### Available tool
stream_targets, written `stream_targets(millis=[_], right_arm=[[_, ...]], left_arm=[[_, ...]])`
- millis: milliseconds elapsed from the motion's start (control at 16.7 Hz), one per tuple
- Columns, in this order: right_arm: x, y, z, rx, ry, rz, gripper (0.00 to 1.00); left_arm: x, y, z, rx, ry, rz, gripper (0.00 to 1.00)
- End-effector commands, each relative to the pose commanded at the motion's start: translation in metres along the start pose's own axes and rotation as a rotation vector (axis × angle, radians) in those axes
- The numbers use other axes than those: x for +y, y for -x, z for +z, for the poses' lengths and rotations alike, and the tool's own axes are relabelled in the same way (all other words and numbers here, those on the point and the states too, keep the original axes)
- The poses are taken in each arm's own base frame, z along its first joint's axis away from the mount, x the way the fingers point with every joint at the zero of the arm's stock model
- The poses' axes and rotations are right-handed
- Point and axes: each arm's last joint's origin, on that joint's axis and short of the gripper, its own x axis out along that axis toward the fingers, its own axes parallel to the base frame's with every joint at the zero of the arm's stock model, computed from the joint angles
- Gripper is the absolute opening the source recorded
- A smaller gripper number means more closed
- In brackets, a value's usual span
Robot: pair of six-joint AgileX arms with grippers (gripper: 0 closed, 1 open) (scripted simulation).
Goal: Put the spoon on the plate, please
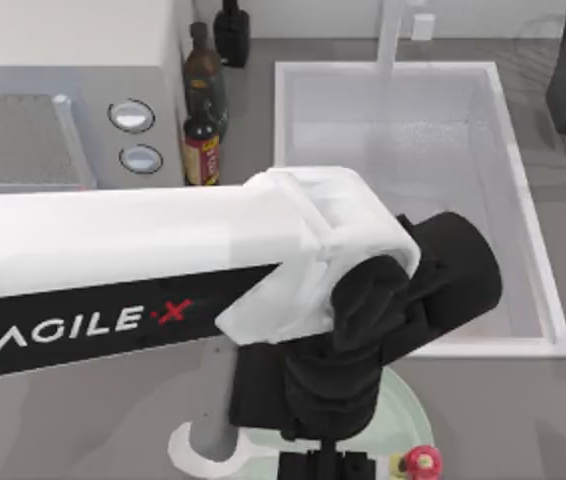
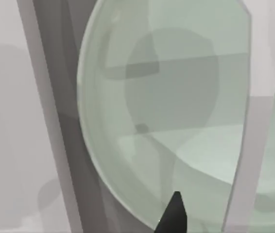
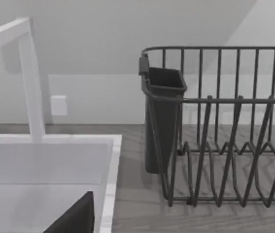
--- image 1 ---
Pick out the pale green glass plate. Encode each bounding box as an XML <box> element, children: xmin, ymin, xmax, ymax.
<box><xmin>236</xmin><ymin>368</ymin><xmax>437</xmax><ymax>480</ymax></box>

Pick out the small red round object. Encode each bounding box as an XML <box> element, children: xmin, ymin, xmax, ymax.
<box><xmin>399</xmin><ymin>444</ymin><xmax>440</xmax><ymax>475</ymax></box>

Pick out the small red-labelled dark bottle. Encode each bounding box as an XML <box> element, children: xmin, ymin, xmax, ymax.
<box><xmin>182</xmin><ymin>114</ymin><xmax>225</xmax><ymax>187</ymax></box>

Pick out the white sink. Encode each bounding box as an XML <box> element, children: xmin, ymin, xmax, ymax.
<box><xmin>272</xmin><ymin>60</ymin><xmax>566</xmax><ymax>361</ymax></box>

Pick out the small microwave knob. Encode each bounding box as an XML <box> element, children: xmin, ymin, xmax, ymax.
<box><xmin>118</xmin><ymin>144</ymin><xmax>164</xmax><ymax>175</ymax></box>

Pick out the large microwave knob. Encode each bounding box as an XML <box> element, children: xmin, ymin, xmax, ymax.
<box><xmin>106</xmin><ymin>98</ymin><xmax>157</xmax><ymax>135</ymax></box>

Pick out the tall dark brown bottle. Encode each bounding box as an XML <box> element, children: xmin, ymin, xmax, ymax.
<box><xmin>184</xmin><ymin>21</ymin><xmax>230</xmax><ymax>137</ymax></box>

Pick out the tall white tap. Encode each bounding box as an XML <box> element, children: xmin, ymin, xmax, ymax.
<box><xmin>374</xmin><ymin>0</ymin><xmax>406</xmax><ymax>82</ymax></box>

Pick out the black bottle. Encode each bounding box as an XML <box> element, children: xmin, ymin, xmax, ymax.
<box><xmin>212</xmin><ymin>0</ymin><xmax>252</xmax><ymax>69</ymax></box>

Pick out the grey microwave door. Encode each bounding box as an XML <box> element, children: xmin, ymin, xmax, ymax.
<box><xmin>0</xmin><ymin>92</ymin><xmax>98</xmax><ymax>190</ymax></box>

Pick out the pale microwave oven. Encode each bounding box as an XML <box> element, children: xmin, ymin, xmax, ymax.
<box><xmin>0</xmin><ymin>0</ymin><xmax>188</xmax><ymax>192</ymax></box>

